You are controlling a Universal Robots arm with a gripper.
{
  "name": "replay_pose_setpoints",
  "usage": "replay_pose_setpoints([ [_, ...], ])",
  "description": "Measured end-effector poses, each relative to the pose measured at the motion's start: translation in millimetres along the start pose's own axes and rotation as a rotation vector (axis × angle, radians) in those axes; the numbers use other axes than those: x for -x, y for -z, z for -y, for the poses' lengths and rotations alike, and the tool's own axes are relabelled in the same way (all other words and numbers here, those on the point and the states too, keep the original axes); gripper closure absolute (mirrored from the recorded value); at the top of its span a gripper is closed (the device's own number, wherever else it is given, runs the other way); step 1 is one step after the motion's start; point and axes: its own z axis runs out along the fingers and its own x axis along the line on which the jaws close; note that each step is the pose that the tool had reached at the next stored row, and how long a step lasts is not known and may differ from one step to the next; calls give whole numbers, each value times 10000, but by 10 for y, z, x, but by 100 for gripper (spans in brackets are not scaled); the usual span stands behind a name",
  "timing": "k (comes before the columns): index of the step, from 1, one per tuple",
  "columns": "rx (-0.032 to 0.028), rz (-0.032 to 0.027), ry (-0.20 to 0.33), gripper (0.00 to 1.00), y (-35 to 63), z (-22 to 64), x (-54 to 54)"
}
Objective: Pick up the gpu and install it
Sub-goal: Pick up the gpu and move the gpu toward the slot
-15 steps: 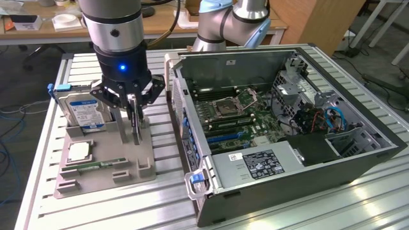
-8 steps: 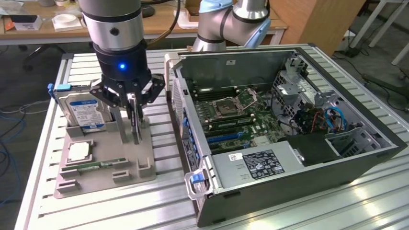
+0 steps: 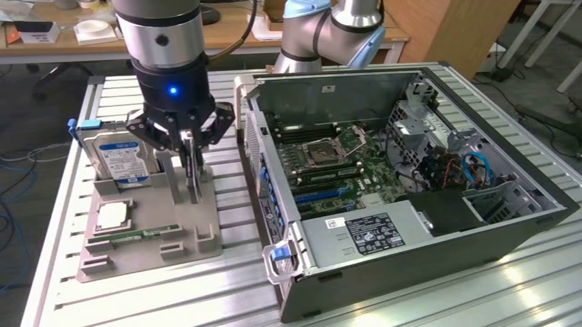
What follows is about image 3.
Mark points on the metal socket cover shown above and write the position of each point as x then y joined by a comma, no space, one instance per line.
352,138

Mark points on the blue case release latch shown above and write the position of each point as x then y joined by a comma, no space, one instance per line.
278,254

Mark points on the green RAM stick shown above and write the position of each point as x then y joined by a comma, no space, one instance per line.
330,174
137,233

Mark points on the grey parts rack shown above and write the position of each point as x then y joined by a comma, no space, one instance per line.
150,218

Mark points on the black chair base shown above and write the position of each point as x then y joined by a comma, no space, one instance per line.
47,78

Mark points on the grey power supply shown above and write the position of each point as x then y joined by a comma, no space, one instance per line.
364,235

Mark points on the CPU socket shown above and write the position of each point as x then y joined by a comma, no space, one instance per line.
322,153

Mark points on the black lamp base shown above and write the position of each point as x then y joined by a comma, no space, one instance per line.
212,15

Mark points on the white box with dark lid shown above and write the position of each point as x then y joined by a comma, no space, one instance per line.
37,32

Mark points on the blue expansion slot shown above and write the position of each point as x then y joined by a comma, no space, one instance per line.
318,196

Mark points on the cardboard box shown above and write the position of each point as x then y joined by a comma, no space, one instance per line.
273,10

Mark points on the open black PC case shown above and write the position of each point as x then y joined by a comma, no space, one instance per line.
409,279

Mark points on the wooden desk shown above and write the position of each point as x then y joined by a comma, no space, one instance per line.
55,49
237,30

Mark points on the brown wooden cabinet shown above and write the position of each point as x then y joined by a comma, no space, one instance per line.
477,34

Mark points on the white tape dispenser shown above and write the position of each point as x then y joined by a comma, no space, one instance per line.
95,32

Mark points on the grey metal disk bay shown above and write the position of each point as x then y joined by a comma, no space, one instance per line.
500,204

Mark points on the white papers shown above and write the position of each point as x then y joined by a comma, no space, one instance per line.
269,32

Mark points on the silver CPU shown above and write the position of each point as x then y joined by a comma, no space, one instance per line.
113,215

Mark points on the graphics card with fan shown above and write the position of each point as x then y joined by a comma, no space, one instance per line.
194,177

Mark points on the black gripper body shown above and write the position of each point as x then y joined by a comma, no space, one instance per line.
173,92

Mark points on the black plastic shroud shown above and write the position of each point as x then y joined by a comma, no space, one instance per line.
446,211

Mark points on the hard disk with blue caddy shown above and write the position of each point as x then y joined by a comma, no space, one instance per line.
121,160

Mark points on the white table frame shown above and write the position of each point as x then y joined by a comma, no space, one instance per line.
543,34

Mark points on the green motherboard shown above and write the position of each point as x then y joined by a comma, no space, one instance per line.
364,184

